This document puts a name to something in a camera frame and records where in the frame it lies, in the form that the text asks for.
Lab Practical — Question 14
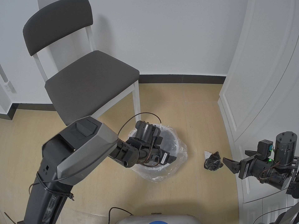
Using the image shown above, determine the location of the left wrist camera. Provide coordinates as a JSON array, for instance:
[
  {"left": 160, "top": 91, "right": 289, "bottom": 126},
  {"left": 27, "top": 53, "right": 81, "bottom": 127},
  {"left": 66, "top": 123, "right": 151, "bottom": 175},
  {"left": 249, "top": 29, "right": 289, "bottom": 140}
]
[{"left": 152, "top": 125, "right": 163, "bottom": 146}]

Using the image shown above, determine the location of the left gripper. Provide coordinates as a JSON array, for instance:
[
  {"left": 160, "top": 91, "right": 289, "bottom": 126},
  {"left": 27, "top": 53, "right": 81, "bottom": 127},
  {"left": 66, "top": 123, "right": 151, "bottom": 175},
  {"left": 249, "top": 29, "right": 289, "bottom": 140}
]
[{"left": 140, "top": 148, "right": 170, "bottom": 167}]

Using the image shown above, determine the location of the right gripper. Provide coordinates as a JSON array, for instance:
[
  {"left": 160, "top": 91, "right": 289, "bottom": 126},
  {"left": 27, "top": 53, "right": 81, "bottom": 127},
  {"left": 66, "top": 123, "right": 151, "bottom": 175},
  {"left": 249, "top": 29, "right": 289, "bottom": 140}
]
[{"left": 223, "top": 150, "right": 273, "bottom": 180}]

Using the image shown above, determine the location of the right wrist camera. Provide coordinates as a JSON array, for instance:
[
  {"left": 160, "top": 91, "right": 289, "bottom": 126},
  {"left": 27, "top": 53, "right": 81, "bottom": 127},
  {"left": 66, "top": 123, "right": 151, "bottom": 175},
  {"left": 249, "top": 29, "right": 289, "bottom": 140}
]
[{"left": 257, "top": 139, "right": 274, "bottom": 160}]

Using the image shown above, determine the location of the black cable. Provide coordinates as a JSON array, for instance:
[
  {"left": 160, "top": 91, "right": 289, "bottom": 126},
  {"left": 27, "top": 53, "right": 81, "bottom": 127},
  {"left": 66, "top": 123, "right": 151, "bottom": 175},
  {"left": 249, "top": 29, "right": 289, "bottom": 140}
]
[
  {"left": 118, "top": 112, "right": 163, "bottom": 137},
  {"left": 109, "top": 207, "right": 134, "bottom": 224}
]

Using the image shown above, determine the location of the clear plastic bag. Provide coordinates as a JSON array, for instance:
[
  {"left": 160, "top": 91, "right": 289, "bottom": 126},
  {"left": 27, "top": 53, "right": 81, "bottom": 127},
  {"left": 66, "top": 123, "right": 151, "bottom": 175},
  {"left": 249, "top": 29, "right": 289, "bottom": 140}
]
[{"left": 128, "top": 124, "right": 188, "bottom": 183}]

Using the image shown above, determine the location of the white trash bin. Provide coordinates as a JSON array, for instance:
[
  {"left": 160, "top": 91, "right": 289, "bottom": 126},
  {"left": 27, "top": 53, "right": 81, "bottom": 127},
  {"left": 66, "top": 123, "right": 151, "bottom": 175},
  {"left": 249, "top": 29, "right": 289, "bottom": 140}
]
[{"left": 129, "top": 125, "right": 181, "bottom": 180}]

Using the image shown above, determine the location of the white chair with grey cushions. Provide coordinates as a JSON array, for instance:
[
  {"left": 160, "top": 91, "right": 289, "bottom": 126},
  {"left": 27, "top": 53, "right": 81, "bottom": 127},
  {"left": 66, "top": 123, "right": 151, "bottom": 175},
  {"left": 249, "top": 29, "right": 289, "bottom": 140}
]
[{"left": 23, "top": 0, "right": 141, "bottom": 126}]

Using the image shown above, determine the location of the black plastic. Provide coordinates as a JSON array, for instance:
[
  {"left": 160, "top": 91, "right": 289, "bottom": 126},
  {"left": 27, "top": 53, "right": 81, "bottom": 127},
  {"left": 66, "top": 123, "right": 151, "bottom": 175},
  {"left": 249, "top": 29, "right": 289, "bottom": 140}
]
[{"left": 204, "top": 151, "right": 221, "bottom": 171}]

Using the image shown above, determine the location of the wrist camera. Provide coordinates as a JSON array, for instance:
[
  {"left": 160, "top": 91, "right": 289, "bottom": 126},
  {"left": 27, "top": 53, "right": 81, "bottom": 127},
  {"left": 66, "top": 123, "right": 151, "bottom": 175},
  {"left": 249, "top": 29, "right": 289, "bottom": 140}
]
[
  {"left": 257, "top": 139, "right": 274, "bottom": 160},
  {"left": 152, "top": 125, "right": 163, "bottom": 146}
]

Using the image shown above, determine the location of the white wardrobe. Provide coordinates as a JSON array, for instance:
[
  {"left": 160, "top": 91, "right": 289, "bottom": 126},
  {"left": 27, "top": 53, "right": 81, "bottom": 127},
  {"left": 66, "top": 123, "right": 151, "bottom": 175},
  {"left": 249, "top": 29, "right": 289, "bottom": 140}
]
[{"left": 218, "top": 0, "right": 299, "bottom": 224}]

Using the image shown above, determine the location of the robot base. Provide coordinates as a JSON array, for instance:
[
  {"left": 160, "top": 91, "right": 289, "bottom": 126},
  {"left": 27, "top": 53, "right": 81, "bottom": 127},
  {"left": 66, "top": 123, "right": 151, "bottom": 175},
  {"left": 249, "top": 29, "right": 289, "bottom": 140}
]
[{"left": 116, "top": 212, "right": 199, "bottom": 224}]

